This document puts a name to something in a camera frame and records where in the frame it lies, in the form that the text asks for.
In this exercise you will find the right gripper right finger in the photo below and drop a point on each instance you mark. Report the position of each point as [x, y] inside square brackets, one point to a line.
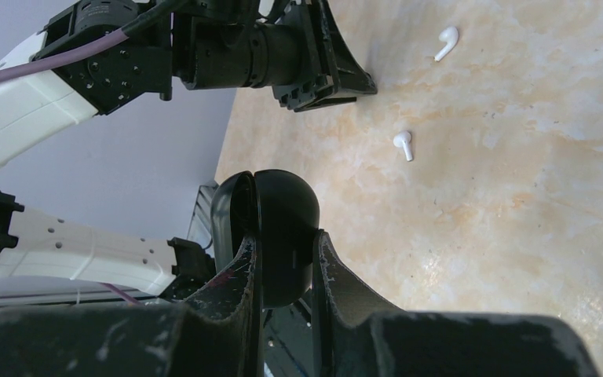
[357, 332]

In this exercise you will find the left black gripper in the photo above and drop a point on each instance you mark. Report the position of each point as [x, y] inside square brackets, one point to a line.
[297, 50]

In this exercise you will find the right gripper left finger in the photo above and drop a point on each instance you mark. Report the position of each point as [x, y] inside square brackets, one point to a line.
[215, 332]

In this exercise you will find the black earbud charging case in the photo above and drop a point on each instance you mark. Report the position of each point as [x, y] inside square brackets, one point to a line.
[283, 212]

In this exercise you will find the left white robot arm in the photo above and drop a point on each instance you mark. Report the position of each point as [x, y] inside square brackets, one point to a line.
[87, 116]

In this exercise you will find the white earbud lower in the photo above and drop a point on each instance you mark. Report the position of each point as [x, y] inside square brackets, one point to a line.
[403, 141]

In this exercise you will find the white earbud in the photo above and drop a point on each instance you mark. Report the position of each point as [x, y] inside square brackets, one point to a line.
[450, 37]
[403, 141]

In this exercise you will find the white earbud upper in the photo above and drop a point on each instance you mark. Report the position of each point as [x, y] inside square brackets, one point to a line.
[450, 37]

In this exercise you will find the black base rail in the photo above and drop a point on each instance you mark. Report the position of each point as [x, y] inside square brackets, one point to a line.
[264, 225]

